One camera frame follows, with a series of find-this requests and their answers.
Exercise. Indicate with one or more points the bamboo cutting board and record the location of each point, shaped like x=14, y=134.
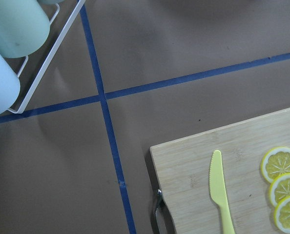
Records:
x=182, y=169

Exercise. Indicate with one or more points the yellow plastic knife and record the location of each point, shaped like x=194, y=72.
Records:
x=218, y=191

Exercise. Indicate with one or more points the top lemon slice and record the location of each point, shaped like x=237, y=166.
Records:
x=275, y=163

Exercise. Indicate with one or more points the lemon slice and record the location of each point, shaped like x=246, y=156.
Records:
x=279, y=189
x=275, y=163
x=282, y=215

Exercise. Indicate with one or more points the light blue cup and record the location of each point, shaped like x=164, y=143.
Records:
x=9, y=86

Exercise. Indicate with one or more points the green cup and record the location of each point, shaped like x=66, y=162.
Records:
x=24, y=27

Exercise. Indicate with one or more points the middle lemon slice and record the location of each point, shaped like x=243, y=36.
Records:
x=279, y=189

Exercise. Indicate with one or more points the bottom lemon slice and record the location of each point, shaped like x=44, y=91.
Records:
x=282, y=215

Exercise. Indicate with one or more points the white wire cup rack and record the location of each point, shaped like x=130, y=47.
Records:
x=48, y=59

